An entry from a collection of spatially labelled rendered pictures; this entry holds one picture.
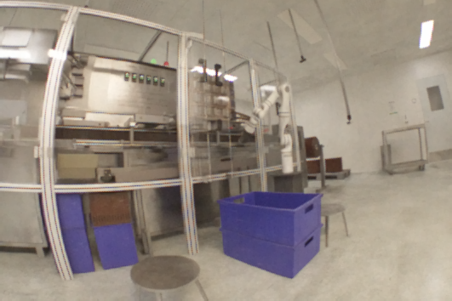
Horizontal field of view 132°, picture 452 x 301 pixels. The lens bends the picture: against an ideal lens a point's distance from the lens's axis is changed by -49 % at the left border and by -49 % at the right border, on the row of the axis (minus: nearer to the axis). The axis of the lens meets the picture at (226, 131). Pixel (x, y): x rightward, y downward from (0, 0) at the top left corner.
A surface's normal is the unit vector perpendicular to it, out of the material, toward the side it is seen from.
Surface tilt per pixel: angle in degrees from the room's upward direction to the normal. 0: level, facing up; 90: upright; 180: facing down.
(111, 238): 90
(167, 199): 90
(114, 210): 90
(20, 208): 90
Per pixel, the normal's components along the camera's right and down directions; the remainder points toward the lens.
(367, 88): -0.76, -0.04
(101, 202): 0.65, -0.15
